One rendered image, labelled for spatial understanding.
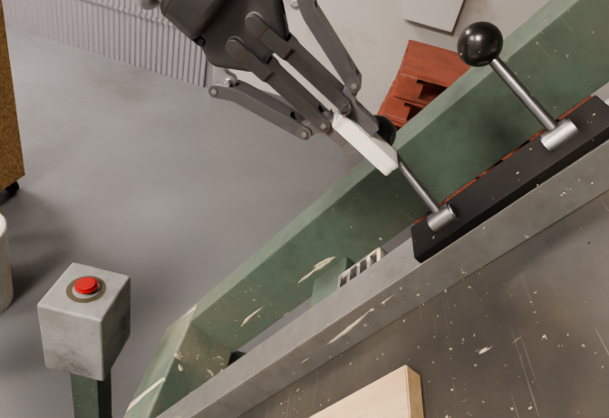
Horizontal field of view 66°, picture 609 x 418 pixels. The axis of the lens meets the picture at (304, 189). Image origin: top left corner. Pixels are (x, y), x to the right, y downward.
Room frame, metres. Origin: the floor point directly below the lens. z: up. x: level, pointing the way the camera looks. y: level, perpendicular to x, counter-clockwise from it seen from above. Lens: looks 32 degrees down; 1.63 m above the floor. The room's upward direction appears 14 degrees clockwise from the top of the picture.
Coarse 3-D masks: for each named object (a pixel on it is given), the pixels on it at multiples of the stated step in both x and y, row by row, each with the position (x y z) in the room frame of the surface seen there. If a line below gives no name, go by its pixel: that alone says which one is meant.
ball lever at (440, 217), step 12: (384, 120) 0.42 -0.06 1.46; (384, 132) 0.41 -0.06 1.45; (408, 168) 0.40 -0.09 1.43; (408, 180) 0.39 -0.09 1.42; (420, 192) 0.39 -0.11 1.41; (432, 204) 0.38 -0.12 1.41; (444, 204) 0.38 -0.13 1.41; (432, 216) 0.37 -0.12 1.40; (444, 216) 0.37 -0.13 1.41; (456, 216) 0.37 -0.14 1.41; (432, 228) 0.37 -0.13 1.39
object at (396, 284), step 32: (576, 160) 0.35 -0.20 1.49; (608, 160) 0.35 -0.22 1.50; (544, 192) 0.35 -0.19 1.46; (576, 192) 0.35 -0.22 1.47; (480, 224) 0.35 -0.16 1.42; (512, 224) 0.35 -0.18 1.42; (544, 224) 0.35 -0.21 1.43; (384, 256) 0.40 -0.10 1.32; (448, 256) 0.35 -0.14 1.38; (480, 256) 0.35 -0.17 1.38; (352, 288) 0.38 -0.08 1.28; (384, 288) 0.35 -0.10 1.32; (416, 288) 0.35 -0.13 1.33; (320, 320) 0.37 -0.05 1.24; (352, 320) 0.35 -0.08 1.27; (384, 320) 0.35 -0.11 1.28; (256, 352) 0.39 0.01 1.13; (288, 352) 0.35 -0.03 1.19; (320, 352) 0.35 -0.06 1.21; (224, 384) 0.37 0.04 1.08; (256, 384) 0.35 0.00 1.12; (288, 384) 0.35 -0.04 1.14; (160, 416) 0.39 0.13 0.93; (192, 416) 0.35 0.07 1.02; (224, 416) 0.35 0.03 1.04
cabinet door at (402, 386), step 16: (400, 368) 0.27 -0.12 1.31; (384, 384) 0.26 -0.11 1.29; (400, 384) 0.25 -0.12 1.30; (416, 384) 0.26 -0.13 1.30; (352, 400) 0.26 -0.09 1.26; (368, 400) 0.26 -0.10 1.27; (384, 400) 0.25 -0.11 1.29; (400, 400) 0.24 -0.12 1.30; (416, 400) 0.24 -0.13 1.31; (320, 416) 0.26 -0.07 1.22; (336, 416) 0.26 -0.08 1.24; (352, 416) 0.25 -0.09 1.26; (368, 416) 0.24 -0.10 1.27; (384, 416) 0.23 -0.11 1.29; (400, 416) 0.23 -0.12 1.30; (416, 416) 0.23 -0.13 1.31
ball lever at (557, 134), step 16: (464, 32) 0.42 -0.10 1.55; (480, 32) 0.41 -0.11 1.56; (496, 32) 0.41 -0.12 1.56; (464, 48) 0.41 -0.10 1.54; (480, 48) 0.41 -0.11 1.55; (496, 48) 0.41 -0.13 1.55; (480, 64) 0.41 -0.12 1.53; (496, 64) 0.41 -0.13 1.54; (512, 80) 0.40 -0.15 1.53; (528, 96) 0.39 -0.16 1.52; (544, 112) 0.38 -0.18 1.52; (560, 128) 0.37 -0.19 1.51; (576, 128) 0.37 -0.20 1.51; (544, 144) 0.37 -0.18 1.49; (560, 144) 0.36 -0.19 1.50
